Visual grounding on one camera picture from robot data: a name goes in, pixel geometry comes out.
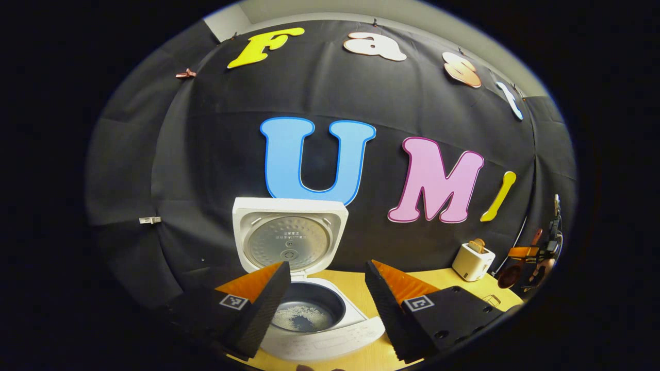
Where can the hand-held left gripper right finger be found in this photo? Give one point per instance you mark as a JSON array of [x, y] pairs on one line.
[[389, 314]]

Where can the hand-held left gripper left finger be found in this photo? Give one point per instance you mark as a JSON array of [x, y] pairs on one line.
[[263, 314]]

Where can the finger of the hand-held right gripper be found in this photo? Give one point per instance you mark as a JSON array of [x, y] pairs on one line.
[[523, 252]]

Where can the brown wooden spoon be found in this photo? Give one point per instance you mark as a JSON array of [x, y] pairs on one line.
[[509, 275]]

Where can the small white rice portion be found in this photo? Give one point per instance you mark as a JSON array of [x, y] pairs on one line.
[[304, 317]]

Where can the white rice cooker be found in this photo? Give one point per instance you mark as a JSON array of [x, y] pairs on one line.
[[289, 237]]

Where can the brown toast slice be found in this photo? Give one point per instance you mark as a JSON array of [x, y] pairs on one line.
[[477, 245]]

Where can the white toaster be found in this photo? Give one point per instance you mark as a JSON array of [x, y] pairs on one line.
[[470, 265]]

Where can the white cloth clip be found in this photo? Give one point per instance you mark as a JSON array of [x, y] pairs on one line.
[[150, 220]]

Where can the black backdrop cloth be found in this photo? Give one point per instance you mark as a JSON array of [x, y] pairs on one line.
[[216, 154]]

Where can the orange cloth clip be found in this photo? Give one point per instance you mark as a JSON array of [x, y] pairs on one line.
[[185, 74]]

